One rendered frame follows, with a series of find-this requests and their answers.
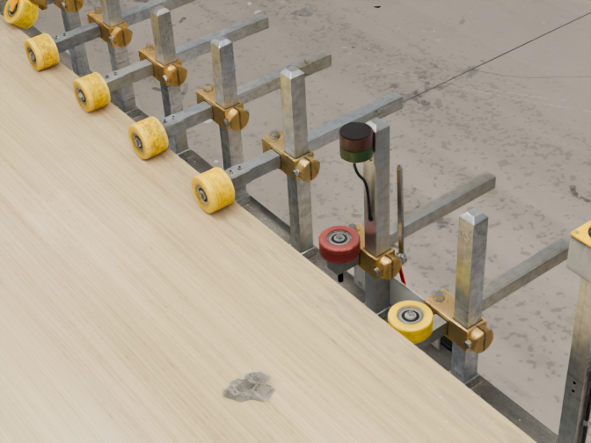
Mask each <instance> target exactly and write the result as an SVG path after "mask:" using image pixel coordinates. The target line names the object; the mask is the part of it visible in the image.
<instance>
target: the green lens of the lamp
mask: <svg viewBox="0 0 591 443"><path fill-rule="evenodd" d="M339 155H340V157H341V158H342V159H343V160H345V161H347V162H349V163H362V162H366V161H368V160H369V159H370V158H371V157H372V156H373V144H372V146H371V147H370V148H369V149H367V150H364V151H361V152H351V151H347V150H345V149H343V148H342V147H341V146H340V145H339Z"/></svg>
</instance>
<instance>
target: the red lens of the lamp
mask: <svg viewBox="0 0 591 443"><path fill-rule="evenodd" d="M347 124H349V123H347ZM347 124H346V125H347ZM366 125H368V124H366ZM344 126H345V125H344ZM368 126H369V127H370V129H371V134H370V136H368V138H365V139H361V140H349V139H347V138H345V137H344V136H343V135H342V134H341V132H340V130H341V128H343V126H342V127H341V128H340V130H339V145H340V146H341V147H342V148H343V149H346V150H350V151H362V150H365V149H368V148H370V147H371V146H372V144H373V129H372V127H371V126H370V125H368Z"/></svg>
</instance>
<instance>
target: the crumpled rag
mask: <svg viewBox="0 0 591 443"><path fill-rule="evenodd" d="M269 379H270V375H269V374H265V373H263V372H262V371H260V370H259V371H251V372H250V373H246V374H243V377H242V378H237V379H235V380H233V381H231V382H230V385H229V386H228V387H227V388H225V389H223V397H226V398H227V397H228V398H230V399H231V398H232V399H234V400H237V402H240V403H242V402H243V401H244V400H245V401H246V400H247V399H254V400H256V401H257V400H258V401H261V402H262V401H268V399H270V398H271V395H272V394H273V393H274V392H275V390H274V388H272V386H270V385H268V384H267V382H268V380H269Z"/></svg>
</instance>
